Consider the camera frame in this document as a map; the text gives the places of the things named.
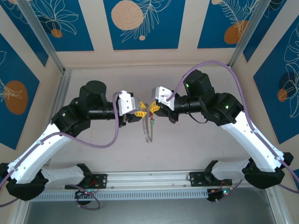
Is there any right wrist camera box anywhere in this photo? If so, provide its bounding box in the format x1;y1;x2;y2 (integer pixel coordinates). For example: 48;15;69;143
151;86;179;112

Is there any right circuit board with LEDs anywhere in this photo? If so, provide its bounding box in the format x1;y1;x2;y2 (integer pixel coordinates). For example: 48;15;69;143
207;188;232;199

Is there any blue poster with dark circle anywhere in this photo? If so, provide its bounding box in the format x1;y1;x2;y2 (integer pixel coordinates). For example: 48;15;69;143
253;22;299;145

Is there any wire ring chain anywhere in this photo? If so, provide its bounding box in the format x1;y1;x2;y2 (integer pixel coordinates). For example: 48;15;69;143
141;115;153;143

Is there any blue poster with fern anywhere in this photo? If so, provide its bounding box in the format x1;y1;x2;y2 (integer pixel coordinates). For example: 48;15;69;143
197;0;260;49

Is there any blue floral wall poster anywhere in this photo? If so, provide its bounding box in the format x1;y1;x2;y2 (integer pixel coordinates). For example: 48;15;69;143
242;0;299;63
0;3;49;68

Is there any grey metal sheet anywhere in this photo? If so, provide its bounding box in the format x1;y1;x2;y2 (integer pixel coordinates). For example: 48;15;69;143
23;188;276;224

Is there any blue poster with peach circle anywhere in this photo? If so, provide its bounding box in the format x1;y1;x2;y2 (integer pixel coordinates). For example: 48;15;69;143
103;0;186;50

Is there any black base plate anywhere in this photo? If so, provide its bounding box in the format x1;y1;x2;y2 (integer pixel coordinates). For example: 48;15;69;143
188;172;233;187
64;174;108;189

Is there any circuit board with leds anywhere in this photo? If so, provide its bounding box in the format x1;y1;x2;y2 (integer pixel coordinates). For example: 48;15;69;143
207;188;232;199
74;189;96;199

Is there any slotted white cable duct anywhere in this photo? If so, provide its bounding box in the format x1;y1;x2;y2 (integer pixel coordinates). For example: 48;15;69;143
30;189;208;201

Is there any blue poster with white flower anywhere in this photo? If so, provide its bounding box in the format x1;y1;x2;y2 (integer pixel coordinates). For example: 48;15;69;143
23;0;95;52

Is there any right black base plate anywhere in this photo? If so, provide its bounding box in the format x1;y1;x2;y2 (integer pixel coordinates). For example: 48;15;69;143
188;172;233;187

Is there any left circuit board with LEDs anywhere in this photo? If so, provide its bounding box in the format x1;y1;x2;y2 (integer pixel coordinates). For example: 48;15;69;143
74;189;96;199

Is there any left aluminium corner post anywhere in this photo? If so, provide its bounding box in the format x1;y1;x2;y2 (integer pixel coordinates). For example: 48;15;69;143
17;0;66;73

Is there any long aluminium base rail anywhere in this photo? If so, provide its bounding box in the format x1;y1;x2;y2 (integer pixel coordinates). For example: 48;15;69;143
20;169;278;192

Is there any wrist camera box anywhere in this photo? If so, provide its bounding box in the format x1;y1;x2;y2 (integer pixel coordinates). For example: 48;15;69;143
151;86;179;112
118;90;141;116

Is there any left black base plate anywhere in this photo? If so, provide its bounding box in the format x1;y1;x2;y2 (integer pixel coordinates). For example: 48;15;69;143
64;174;108;189

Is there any blue poster large orange circle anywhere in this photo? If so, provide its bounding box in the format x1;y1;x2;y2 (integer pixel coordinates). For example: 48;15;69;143
0;34;40;150

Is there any aluminium corner post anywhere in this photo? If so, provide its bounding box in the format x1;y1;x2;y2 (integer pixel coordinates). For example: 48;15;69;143
228;0;287;67
17;0;66;73

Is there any right aluminium corner post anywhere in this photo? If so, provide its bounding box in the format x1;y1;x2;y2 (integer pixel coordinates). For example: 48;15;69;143
228;0;287;67

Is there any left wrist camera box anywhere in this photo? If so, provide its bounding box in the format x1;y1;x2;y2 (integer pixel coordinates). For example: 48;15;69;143
118;90;141;116

